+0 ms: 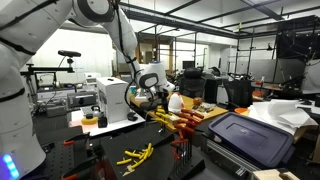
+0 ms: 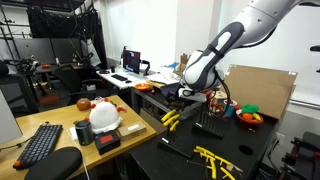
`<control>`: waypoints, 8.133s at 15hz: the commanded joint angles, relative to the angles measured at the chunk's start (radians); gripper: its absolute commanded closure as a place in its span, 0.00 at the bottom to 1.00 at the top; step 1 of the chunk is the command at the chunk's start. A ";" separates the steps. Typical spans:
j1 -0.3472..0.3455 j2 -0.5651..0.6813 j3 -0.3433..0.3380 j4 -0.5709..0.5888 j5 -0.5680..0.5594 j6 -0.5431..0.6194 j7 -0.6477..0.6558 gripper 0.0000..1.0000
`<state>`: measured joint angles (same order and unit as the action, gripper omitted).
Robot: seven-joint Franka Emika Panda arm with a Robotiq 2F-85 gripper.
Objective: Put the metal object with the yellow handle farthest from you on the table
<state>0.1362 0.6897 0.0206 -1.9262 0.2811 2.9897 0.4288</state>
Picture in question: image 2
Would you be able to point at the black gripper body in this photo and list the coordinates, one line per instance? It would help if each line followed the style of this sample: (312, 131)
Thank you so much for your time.
(181, 102)

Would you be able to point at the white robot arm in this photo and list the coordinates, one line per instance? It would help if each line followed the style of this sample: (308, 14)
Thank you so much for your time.
(260, 20)

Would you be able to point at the small orange object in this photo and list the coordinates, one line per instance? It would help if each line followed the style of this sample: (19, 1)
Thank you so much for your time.
(45, 66)

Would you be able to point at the black folded cloth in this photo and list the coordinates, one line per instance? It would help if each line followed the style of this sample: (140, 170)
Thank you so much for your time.
(168, 90)

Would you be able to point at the white paper stack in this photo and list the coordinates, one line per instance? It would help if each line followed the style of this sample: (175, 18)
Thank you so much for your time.
(163, 77)

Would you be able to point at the black tool rack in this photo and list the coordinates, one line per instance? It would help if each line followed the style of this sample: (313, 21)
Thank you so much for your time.
(208, 129)
(173, 146)

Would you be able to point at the open cardboard box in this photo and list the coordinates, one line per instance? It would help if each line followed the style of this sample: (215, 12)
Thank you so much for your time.
(184, 61)

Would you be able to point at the small wooden box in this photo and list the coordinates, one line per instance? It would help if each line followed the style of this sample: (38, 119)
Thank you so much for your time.
(221, 95)

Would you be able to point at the orange bowl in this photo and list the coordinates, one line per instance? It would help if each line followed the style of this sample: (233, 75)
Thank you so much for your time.
(142, 87)

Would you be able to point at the black curved stand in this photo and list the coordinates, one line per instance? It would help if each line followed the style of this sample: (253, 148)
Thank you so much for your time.
(146, 66)

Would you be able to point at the black computer mouse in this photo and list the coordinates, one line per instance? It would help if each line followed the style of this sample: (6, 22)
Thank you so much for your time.
(128, 81)

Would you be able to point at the small cardboard box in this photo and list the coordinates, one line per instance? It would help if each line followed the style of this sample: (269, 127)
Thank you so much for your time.
(131, 129)

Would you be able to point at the black computer monitor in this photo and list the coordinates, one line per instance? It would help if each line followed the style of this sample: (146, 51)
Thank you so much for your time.
(131, 61)

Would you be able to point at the small black keyboard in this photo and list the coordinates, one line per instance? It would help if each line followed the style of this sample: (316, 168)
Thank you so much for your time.
(119, 77)

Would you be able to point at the orange toy fruit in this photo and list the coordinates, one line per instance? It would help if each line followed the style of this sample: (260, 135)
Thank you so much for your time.
(247, 116)

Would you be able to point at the white desk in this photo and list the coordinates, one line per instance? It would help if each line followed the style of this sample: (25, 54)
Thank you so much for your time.
(116, 83)

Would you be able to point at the green toy vegetable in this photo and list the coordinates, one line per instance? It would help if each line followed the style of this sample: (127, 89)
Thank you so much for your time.
(250, 108)

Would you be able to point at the red bowl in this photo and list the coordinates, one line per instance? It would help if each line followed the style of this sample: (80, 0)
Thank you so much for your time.
(249, 121)

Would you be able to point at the yellow toy banana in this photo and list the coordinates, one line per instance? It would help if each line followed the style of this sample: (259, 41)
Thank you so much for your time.
(256, 116)

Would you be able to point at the white plush chicken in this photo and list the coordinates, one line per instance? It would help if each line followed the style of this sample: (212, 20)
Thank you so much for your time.
(104, 116)

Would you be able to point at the brown cardboard sheet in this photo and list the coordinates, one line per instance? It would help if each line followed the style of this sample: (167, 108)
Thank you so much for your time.
(263, 88)

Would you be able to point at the black box red label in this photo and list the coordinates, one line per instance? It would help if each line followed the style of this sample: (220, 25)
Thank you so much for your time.
(106, 141)

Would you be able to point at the small beige paper tag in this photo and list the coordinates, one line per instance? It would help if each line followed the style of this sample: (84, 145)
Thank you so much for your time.
(237, 168)

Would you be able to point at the brown ball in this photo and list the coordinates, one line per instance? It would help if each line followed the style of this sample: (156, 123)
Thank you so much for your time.
(83, 104)

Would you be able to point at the black cylinder speaker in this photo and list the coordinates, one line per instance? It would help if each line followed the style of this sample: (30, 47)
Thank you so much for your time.
(84, 133)

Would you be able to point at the black office chair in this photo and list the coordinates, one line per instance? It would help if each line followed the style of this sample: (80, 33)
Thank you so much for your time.
(75, 81)
(16, 93)

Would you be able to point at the wooden desk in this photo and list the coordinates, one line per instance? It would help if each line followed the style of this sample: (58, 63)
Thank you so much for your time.
(63, 116)

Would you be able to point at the black clamp fixture orange tips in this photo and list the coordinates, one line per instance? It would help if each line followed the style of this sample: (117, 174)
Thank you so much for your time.
(303, 156)

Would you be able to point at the black padded pouch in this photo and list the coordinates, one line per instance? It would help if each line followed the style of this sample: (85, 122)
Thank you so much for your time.
(55, 165)

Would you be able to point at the black curtain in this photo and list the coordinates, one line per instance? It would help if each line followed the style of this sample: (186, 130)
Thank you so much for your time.
(60, 23)

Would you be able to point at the black keyboard orange key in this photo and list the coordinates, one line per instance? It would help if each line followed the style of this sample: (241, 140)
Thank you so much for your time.
(40, 145)

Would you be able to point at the black tripod rig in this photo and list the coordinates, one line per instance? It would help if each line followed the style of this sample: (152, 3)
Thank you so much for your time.
(25, 66)

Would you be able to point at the white monitor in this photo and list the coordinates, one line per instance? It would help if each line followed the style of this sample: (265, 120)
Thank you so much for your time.
(8, 120)

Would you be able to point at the metal frame side table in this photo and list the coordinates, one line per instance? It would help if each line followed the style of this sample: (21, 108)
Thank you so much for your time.
(156, 101)

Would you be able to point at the grey partition wall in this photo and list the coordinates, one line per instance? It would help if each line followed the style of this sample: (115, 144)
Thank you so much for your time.
(33, 48)

